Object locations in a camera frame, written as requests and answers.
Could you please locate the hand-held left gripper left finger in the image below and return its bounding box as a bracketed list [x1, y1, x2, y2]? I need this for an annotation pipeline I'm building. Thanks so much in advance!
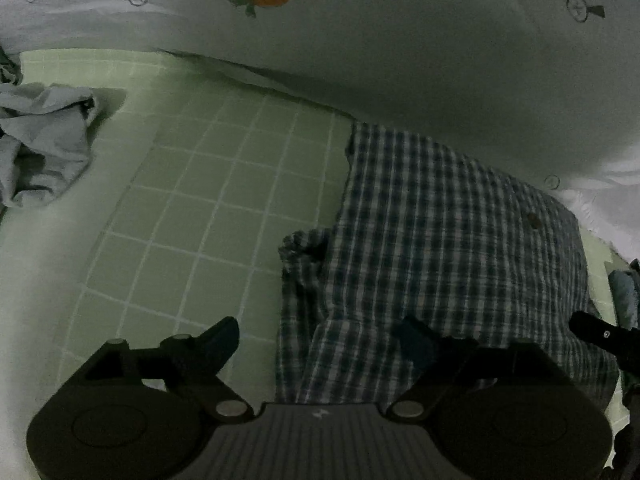
[74, 315, 254, 419]

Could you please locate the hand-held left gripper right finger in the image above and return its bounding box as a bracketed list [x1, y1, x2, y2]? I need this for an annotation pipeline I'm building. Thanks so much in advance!
[389, 315, 577, 421]

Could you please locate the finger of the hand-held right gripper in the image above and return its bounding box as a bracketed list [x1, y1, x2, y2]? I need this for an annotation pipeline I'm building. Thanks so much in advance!
[568, 310, 640, 362]

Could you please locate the blue white plaid shirt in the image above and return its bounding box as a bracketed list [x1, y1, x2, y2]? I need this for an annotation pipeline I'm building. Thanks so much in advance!
[274, 121, 623, 411]

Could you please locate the blue grey folded cloth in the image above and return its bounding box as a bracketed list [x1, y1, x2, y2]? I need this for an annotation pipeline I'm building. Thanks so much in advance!
[606, 258, 640, 332]

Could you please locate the green grid bedsheet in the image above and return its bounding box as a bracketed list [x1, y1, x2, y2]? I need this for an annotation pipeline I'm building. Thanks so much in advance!
[0, 49, 626, 480]

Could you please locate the grey crumpled garment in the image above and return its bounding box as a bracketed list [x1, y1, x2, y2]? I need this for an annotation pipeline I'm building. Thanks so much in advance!
[0, 45, 127, 209]

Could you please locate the white carrot print quilt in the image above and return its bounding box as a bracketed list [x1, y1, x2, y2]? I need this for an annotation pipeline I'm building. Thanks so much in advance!
[0, 0, 640, 263]

